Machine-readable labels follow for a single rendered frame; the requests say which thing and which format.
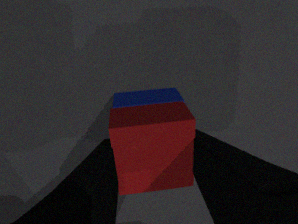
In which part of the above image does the blue block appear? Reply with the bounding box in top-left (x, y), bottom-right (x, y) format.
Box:
top-left (113, 88), bottom-right (185, 108)

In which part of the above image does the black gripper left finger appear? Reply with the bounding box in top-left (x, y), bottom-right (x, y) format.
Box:
top-left (11, 139), bottom-right (118, 224)

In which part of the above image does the red block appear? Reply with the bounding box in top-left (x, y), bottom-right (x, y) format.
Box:
top-left (108, 101), bottom-right (196, 194)

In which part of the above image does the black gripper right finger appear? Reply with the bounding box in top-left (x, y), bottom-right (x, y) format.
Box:
top-left (193, 129), bottom-right (298, 224)

